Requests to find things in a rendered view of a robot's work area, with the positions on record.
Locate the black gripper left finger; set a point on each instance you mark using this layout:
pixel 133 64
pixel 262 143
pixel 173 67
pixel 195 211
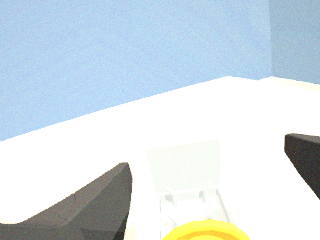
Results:
pixel 98 211

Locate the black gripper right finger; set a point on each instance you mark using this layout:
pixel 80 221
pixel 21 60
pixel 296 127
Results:
pixel 304 152

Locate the yellow plate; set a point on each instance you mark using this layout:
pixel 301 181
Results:
pixel 207 230

